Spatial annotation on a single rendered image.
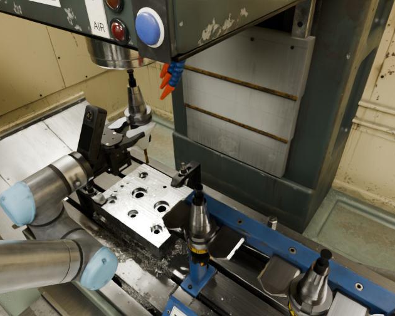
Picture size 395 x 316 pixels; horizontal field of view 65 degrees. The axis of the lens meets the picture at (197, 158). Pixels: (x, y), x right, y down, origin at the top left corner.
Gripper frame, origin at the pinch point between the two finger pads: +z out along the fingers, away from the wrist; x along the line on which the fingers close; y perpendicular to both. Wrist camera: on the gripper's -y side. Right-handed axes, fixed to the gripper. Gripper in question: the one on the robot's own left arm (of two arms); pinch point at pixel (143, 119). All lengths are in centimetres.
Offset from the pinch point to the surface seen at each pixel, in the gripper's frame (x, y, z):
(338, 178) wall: 37, 61, 81
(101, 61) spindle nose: 1.1, -17.9, -8.7
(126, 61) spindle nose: 5.7, -18.1, -6.3
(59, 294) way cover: -17, 56, -33
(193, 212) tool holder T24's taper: 27.9, 1.8, -15.1
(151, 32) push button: 30.3, -31.7, -22.4
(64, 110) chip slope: -100, 45, 28
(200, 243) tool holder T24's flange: 30.0, 8.6, -15.9
